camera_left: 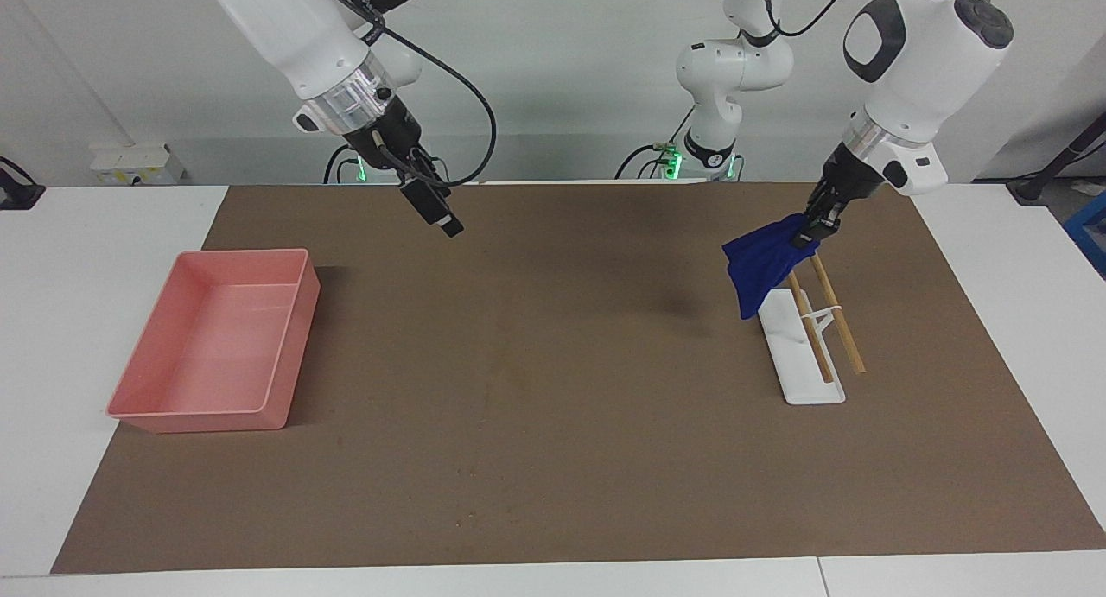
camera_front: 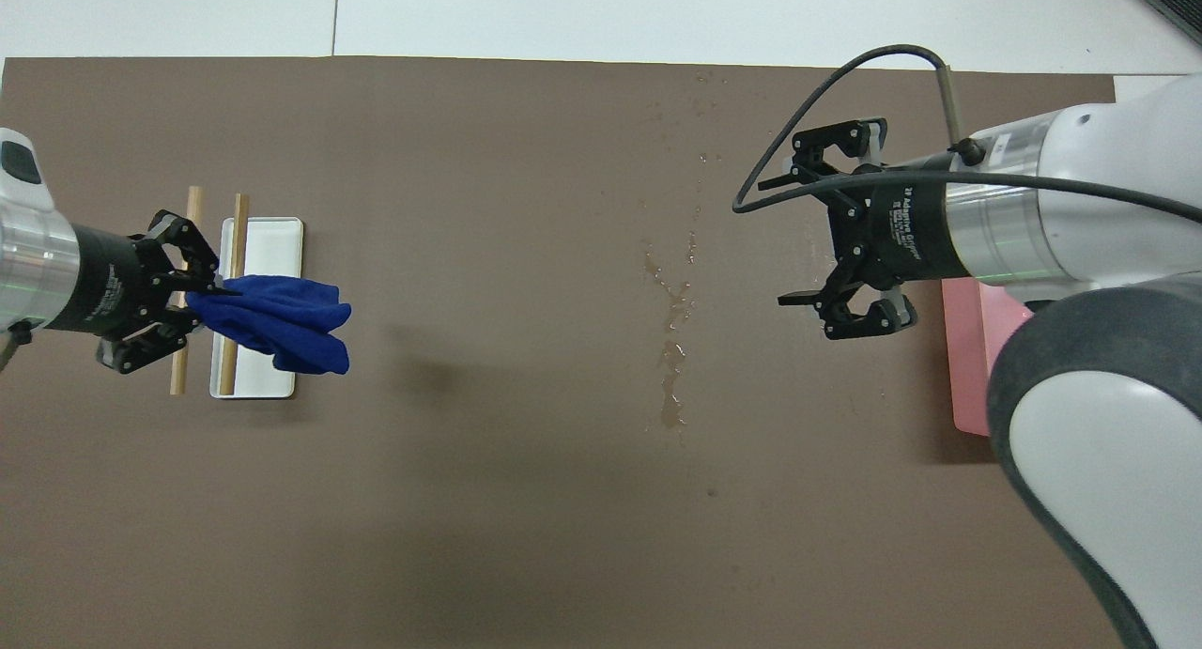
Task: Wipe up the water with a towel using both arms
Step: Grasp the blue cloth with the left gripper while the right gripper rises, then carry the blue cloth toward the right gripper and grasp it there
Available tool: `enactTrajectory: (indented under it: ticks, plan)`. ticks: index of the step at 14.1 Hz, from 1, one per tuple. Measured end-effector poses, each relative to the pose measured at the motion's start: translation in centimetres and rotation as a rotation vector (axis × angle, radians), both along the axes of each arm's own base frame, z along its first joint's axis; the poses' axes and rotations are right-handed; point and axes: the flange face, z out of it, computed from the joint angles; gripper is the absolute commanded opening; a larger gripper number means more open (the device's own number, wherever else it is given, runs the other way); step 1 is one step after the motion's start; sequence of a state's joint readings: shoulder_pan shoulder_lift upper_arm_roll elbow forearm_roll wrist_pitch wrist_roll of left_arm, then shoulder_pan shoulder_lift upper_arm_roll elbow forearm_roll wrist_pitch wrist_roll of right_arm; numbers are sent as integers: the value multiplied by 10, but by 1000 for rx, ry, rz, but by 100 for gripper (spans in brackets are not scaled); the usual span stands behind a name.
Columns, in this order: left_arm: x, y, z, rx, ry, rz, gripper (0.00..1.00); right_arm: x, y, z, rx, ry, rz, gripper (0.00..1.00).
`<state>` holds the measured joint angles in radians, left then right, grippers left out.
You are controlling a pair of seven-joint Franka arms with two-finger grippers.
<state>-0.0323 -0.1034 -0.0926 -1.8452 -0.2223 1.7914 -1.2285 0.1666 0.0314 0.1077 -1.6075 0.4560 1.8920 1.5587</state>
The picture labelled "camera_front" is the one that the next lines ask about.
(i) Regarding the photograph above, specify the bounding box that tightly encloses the spilled water puddle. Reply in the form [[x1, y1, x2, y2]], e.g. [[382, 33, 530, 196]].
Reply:
[[641, 231, 701, 431]]

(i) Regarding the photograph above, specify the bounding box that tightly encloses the white towel rack base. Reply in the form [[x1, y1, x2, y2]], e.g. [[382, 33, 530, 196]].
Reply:
[[210, 217, 304, 400]]

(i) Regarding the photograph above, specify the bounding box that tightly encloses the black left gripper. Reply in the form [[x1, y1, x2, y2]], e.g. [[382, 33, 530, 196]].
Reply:
[[42, 209, 241, 376]]

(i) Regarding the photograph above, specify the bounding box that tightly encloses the blue towel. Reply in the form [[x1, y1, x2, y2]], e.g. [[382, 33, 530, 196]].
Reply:
[[185, 274, 353, 376]]

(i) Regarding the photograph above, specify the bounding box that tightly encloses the brown table mat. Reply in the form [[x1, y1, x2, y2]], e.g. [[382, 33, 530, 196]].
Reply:
[[0, 55, 1128, 649]]

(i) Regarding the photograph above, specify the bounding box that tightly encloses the pink plastic bin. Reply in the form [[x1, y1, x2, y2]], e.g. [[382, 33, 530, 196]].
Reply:
[[942, 278, 1036, 437]]

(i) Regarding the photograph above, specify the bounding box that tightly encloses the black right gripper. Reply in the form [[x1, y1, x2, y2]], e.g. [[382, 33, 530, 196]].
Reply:
[[757, 117, 970, 341]]

